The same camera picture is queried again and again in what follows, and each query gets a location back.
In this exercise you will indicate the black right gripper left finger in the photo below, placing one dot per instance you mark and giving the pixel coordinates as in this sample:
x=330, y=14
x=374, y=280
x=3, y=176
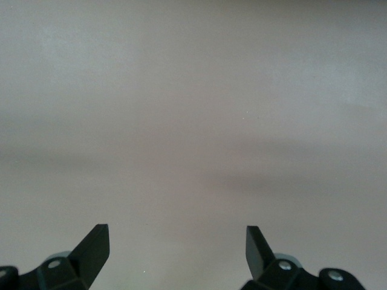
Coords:
x=90, y=259

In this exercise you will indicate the brown table cover mat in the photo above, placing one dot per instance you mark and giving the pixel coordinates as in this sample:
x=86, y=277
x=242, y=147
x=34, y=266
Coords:
x=193, y=121

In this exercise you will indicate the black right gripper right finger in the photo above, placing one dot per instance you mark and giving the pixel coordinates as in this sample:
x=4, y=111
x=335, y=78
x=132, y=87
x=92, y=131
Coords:
x=260, y=259

